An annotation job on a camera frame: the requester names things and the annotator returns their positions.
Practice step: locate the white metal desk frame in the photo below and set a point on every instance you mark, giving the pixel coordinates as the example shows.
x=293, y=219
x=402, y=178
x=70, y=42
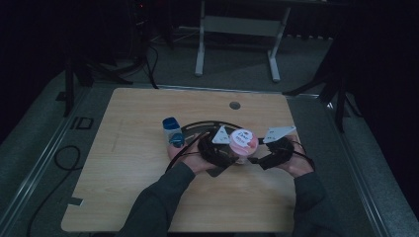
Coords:
x=240, y=26

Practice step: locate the metal floor rail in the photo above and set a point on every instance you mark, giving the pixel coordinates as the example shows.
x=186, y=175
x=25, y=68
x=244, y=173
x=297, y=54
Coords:
x=355, y=171
x=36, y=171

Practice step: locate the black metal stand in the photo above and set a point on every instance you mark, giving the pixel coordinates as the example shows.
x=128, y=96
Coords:
x=339, y=98
x=69, y=85

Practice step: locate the person's right hand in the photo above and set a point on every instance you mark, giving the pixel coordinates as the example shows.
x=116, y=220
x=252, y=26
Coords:
x=298, y=164

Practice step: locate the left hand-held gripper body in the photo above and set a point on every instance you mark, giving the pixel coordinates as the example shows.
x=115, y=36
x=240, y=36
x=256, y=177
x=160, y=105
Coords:
x=214, y=151

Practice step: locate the white bottle with blue cap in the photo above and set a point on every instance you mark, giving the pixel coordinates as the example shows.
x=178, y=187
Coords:
x=172, y=130

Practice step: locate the pink jar with white lid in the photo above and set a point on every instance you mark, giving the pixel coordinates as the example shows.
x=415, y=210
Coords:
x=243, y=141

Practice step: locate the person's left hand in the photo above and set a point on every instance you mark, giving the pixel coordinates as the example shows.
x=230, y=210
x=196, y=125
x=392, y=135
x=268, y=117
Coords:
x=189, y=159

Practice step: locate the black fan-shaped slotted tray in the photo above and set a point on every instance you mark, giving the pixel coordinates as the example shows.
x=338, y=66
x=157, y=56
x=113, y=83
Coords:
x=197, y=130

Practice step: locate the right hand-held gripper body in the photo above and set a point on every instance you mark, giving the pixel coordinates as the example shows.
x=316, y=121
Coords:
x=278, y=148

